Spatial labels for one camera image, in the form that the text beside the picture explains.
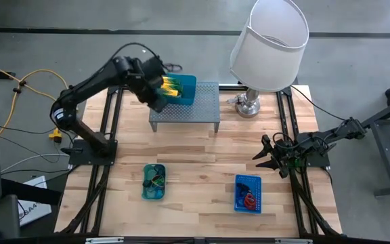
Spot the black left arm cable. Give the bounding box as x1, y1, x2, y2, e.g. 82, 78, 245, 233
108, 42, 183, 73

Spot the black flat bar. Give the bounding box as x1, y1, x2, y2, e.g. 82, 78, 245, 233
0, 178, 63, 206

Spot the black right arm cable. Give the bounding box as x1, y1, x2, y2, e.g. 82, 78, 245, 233
289, 85, 353, 121

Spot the yellow extension cable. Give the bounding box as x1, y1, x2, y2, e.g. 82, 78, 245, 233
0, 56, 80, 143

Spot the teal plastic storage bin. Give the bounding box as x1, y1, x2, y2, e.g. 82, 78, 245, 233
142, 163, 167, 201

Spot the white printed cardboard box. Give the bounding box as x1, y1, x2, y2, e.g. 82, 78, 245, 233
17, 175, 53, 227

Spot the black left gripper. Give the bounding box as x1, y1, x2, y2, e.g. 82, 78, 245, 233
130, 60, 169, 113

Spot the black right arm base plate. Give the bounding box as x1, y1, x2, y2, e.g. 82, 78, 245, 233
281, 140, 332, 168

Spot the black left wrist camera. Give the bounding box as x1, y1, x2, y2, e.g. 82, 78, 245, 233
142, 56, 166, 79

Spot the black aluminium table frame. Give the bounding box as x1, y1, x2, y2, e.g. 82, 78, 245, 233
54, 77, 343, 238

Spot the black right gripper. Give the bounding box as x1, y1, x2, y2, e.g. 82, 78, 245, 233
252, 134, 309, 180

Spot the silver metal bracket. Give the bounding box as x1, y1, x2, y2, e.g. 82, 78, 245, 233
85, 237, 125, 244
274, 238, 314, 244

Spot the teal tray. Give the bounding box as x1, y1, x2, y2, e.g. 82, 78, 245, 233
162, 73, 198, 106

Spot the white floor cable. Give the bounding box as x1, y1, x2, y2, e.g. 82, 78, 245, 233
0, 152, 71, 174

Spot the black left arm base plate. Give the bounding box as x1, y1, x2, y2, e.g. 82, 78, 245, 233
68, 138, 118, 167

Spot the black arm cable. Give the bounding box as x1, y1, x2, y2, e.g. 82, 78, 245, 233
289, 85, 353, 121
108, 42, 183, 73

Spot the orange elastic band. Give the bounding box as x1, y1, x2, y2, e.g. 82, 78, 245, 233
150, 176, 166, 188

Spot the black metal stand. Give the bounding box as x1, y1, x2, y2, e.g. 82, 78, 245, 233
351, 93, 390, 198

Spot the grey perforated metal shelf riser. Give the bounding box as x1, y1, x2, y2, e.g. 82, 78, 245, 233
148, 81, 221, 134

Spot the blue plastic mesh basket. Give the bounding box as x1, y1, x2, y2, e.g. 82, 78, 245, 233
234, 174, 262, 214

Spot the silver table lamp white shade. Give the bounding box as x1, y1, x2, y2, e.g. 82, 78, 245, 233
229, 0, 310, 119

